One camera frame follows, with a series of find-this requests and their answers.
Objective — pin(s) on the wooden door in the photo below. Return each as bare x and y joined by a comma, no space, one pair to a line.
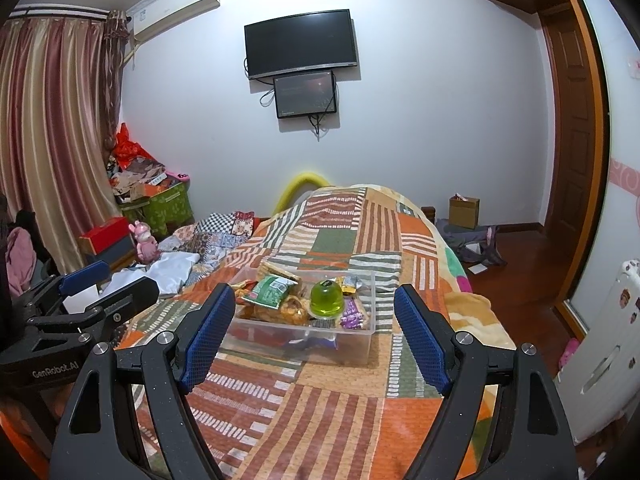
570,160

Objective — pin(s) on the red plastic bag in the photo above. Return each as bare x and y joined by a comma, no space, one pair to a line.
127,147

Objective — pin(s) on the red box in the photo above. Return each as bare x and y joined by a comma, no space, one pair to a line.
105,237

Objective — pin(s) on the striped curtain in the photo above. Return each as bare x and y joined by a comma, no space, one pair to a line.
55,135

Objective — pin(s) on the blue white snack packet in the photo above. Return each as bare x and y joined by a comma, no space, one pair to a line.
320,343

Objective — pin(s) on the grey bag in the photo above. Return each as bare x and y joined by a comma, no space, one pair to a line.
470,242

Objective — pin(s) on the pile of paper clutter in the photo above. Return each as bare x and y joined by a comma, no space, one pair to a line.
140,177

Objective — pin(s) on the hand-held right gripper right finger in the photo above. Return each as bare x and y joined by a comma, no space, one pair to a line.
420,335

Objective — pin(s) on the clear plastic box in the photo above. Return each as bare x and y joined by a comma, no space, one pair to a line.
260,334

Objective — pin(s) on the small black monitor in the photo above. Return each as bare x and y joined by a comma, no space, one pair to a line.
305,95

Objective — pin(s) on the purple snack packet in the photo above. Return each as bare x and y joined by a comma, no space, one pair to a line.
355,315

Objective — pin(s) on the yellow foam tube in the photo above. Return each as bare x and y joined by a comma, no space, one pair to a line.
300,180

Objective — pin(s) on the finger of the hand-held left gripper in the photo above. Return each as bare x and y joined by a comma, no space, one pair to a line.
130,295
82,277

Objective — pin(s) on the white paper sheet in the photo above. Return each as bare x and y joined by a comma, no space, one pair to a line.
477,269

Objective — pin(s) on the yellow snack packet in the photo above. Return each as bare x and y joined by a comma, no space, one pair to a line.
351,285

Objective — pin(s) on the checkered quilt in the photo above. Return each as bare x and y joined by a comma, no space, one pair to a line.
220,237

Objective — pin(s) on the green jelly cup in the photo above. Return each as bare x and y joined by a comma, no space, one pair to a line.
326,300

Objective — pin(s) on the cardboard box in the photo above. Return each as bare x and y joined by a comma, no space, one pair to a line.
464,212

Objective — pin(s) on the orange cloth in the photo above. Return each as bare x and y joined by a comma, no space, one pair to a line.
20,440

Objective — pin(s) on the patchwork blanket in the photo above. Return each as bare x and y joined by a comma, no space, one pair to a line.
325,410

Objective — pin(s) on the pink slipper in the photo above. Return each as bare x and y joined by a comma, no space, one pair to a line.
569,352

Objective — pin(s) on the pink clothing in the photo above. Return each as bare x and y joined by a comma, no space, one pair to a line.
20,260

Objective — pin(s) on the orange chips packet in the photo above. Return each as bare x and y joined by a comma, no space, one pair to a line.
285,312

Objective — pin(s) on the black wall television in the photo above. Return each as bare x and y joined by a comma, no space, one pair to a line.
300,45

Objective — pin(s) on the pink plush toy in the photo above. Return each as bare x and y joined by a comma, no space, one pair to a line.
145,242

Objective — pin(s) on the white air conditioner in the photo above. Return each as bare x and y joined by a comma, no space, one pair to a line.
172,7

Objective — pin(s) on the green storage box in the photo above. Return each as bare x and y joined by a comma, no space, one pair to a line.
167,210

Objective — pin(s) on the white cloth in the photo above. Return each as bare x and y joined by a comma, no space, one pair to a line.
165,270

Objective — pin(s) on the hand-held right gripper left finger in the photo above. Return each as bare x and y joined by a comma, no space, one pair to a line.
210,335

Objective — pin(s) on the green snack packet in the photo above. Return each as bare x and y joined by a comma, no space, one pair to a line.
270,292

